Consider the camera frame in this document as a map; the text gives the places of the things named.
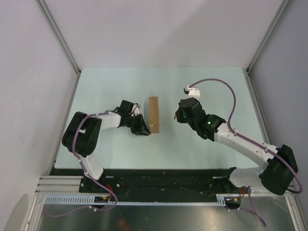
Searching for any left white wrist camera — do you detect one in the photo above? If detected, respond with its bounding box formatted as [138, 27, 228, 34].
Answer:
[130, 103, 141, 116]

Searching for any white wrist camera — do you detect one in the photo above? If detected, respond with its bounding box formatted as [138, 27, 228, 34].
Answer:
[183, 86, 201, 100]
[130, 103, 141, 116]

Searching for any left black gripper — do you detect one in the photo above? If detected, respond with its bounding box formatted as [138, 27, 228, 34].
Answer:
[126, 113, 151, 136]

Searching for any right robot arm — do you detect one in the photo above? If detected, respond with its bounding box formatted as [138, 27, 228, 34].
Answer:
[175, 98, 298, 195]

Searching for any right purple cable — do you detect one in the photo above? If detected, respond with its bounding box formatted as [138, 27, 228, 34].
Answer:
[187, 78, 303, 228]

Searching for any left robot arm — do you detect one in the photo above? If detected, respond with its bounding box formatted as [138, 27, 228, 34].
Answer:
[62, 100, 151, 193]

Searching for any brown cardboard express box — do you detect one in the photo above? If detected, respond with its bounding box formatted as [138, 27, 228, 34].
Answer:
[149, 96, 160, 134]

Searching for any white slotted cable duct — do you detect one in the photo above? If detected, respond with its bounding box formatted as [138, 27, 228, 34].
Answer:
[44, 193, 229, 206]

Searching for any left aluminium frame post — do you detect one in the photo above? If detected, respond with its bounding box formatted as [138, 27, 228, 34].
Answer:
[36, 0, 81, 76]

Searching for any aluminium frame post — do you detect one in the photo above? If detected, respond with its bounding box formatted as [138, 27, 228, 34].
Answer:
[36, 0, 81, 76]
[247, 0, 292, 73]

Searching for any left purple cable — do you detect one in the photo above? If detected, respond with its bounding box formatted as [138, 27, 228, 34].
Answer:
[44, 112, 118, 218]

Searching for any right aluminium side rail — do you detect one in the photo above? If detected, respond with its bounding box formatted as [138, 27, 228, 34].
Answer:
[243, 68, 272, 144]

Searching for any aluminium front cross rail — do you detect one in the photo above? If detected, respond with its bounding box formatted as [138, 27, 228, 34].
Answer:
[35, 175, 295, 196]

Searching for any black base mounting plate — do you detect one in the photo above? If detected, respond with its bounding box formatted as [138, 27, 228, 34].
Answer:
[50, 167, 239, 204]

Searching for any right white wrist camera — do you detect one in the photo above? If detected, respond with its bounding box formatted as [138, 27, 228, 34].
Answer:
[183, 86, 201, 100]

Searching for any purple cable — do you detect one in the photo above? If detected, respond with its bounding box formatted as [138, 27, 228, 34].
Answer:
[187, 78, 303, 228]
[44, 112, 118, 218]

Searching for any right aluminium frame post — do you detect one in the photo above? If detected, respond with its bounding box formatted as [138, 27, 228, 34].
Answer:
[247, 0, 292, 73]

